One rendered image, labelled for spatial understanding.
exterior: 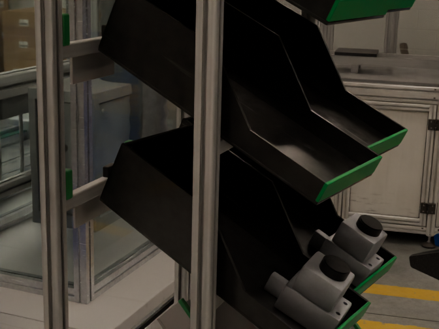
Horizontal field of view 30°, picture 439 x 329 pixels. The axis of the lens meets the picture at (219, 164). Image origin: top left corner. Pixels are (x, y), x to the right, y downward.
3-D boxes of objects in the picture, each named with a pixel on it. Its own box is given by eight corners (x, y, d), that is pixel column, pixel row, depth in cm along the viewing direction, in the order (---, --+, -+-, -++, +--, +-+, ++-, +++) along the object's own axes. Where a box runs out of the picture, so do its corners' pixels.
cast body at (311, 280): (340, 324, 85) (371, 273, 82) (326, 343, 81) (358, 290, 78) (272, 279, 87) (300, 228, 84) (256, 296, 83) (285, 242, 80)
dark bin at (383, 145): (398, 146, 98) (429, 93, 94) (355, 168, 87) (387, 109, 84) (221, 31, 108) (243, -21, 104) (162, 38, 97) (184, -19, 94)
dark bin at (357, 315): (360, 319, 88) (393, 267, 85) (306, 367, 77) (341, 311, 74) (170, 174, 98) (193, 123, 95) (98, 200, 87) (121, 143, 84)
